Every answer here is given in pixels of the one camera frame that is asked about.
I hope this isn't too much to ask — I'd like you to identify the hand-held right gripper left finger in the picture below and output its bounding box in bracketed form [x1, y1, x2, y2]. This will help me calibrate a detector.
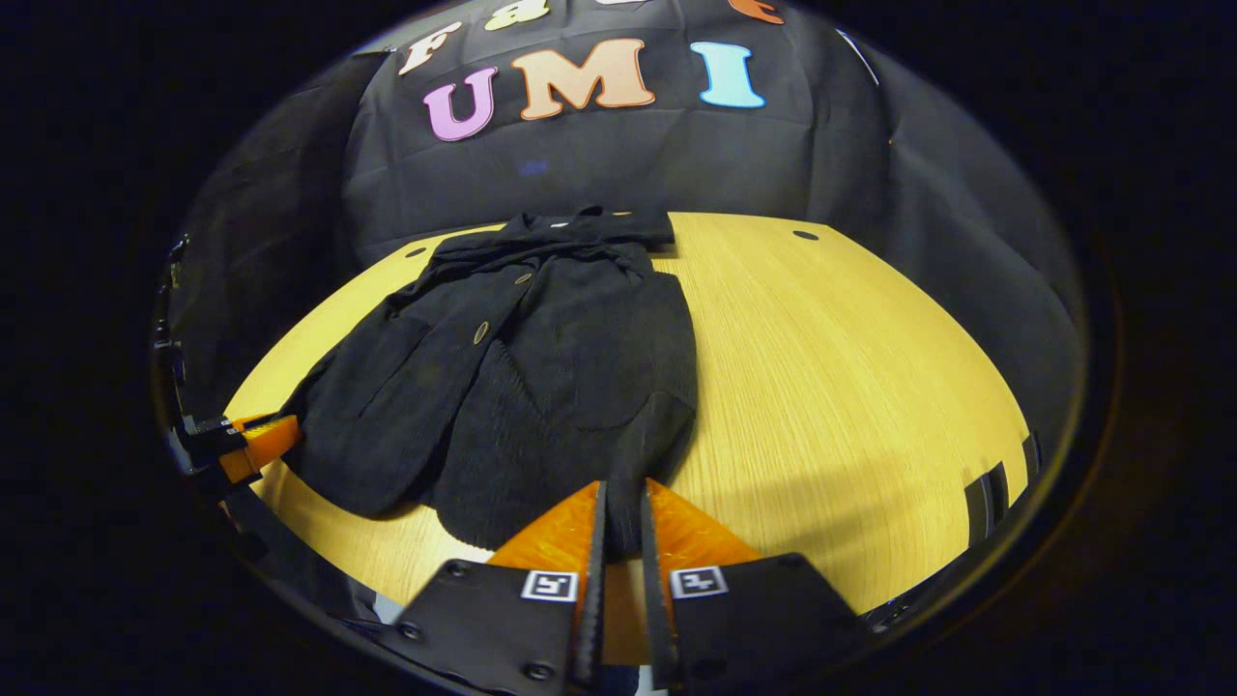
[394, 480, 608, 692]

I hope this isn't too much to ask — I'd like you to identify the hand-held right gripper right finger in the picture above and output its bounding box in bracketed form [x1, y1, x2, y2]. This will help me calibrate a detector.
[640, 478, 861, 689]

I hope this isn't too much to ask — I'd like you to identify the black buttoned jacket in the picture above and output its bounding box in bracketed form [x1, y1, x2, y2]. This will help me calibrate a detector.
[280, 205, 699, 562]

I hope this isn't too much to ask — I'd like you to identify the small black block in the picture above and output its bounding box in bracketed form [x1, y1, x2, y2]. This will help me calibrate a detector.
[964, 462, 1011, 542]

